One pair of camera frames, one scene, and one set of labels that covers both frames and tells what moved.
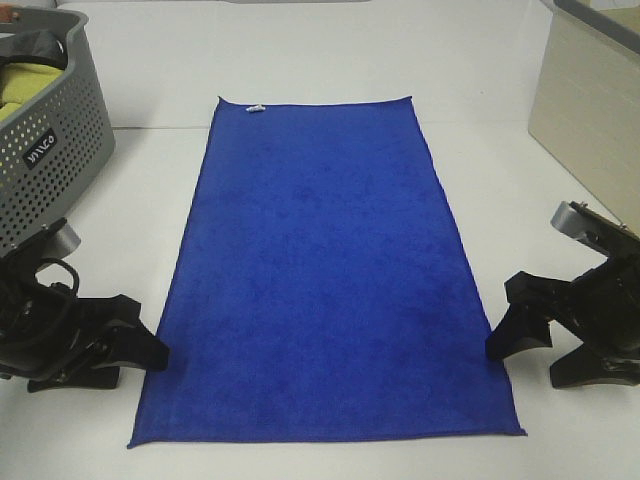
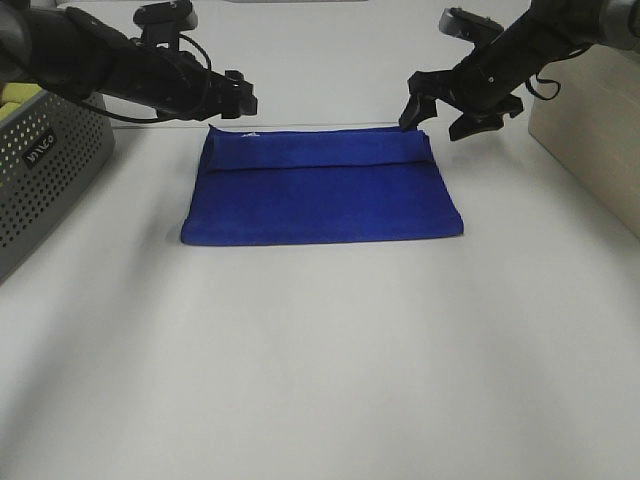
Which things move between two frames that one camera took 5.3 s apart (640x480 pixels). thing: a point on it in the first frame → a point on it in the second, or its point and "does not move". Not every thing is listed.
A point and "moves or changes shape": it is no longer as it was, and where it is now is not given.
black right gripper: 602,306 → 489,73
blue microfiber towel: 318,289 moves or changes shape
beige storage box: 586,104 does not move
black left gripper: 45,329 → 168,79
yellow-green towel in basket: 23,81 does not move
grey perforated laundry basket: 51,149 does not move
